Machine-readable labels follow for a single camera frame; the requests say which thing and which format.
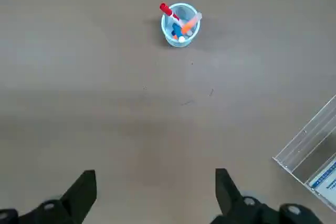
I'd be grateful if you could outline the orange marker pen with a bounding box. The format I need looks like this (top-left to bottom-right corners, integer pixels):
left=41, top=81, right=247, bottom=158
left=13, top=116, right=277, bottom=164
left=181, top=11, right=203, bottom=35

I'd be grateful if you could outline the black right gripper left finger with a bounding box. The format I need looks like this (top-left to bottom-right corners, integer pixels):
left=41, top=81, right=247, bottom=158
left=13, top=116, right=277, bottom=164
left=0, top=169, right=97, bottom=224

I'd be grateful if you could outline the clear acrylic storage rack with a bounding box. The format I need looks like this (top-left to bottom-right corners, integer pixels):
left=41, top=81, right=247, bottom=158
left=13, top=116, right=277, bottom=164
left=272, top=94, right=336, bottom=213

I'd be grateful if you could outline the clear plastic pen cup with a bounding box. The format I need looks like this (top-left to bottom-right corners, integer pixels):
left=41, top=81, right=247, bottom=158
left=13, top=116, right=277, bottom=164
left=161, top=3, right=202, bottom=48

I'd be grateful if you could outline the red marker pen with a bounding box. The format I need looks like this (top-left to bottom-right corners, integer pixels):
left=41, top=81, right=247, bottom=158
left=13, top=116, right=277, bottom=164
left=159, top=2, right=182, bottom=23

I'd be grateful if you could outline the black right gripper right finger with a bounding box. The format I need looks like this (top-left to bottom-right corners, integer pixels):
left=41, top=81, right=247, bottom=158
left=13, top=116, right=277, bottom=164
left=211, top=168, right=324, bottom=224

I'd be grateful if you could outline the blue marker pen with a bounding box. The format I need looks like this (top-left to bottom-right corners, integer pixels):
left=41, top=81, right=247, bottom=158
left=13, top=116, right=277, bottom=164
left=171, top=23, right=185, bottom=40

